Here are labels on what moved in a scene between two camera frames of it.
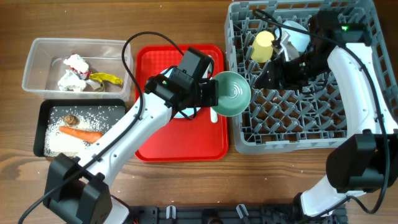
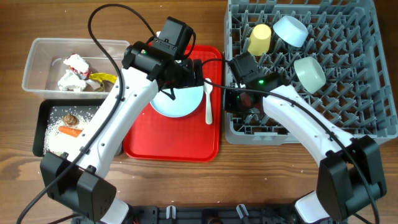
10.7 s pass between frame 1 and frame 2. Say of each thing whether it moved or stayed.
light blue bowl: moved
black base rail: stayed
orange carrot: stayed
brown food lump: stayed
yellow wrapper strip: stayed
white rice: stayed
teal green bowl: moved
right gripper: moved
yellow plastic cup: moved
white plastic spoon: moved
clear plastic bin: stayed
